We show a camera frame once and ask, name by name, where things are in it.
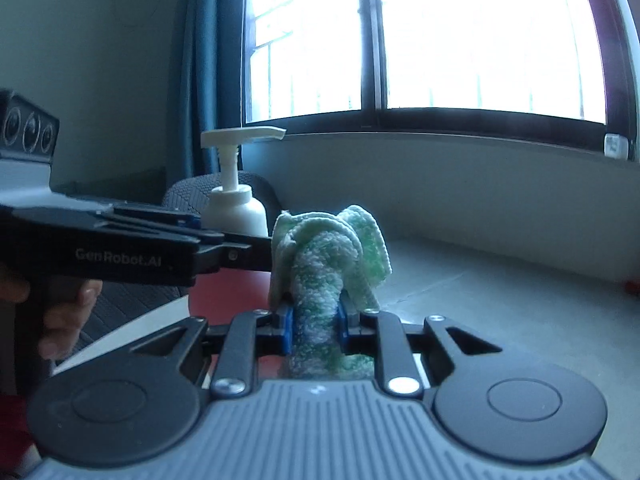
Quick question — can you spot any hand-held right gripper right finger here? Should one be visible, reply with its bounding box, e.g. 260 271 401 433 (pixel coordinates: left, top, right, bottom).
336 303 504 397

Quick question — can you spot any person's left hand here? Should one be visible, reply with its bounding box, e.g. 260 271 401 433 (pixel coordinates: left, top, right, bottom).
0 264 104 362

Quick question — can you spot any dark framed window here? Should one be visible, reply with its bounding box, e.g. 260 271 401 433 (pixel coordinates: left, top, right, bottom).
242 0 640 162

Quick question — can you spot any dark mesh chair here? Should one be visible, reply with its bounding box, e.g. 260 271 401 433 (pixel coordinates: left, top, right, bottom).
52 170 284 362

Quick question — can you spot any pink pump bottle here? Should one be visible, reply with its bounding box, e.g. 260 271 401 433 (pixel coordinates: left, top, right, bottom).
192 127 287 361

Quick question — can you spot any small white box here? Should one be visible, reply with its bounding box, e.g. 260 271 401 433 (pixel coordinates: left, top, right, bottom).
603 133 630 160

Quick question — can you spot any blue curtain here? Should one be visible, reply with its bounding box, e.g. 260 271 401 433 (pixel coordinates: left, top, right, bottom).
164 0 252 187

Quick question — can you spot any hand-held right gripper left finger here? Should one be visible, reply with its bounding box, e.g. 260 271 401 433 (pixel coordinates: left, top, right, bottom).
131 304 294 397

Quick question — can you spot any green and white cloth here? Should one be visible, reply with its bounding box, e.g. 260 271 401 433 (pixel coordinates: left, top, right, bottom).
267 204 394 379

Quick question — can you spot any person's red clothing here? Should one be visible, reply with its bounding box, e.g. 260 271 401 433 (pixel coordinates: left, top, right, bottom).
0 392 42 480

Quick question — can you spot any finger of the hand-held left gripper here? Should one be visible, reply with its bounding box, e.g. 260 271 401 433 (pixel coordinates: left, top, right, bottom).
112 201 204 232
102 212 274 277

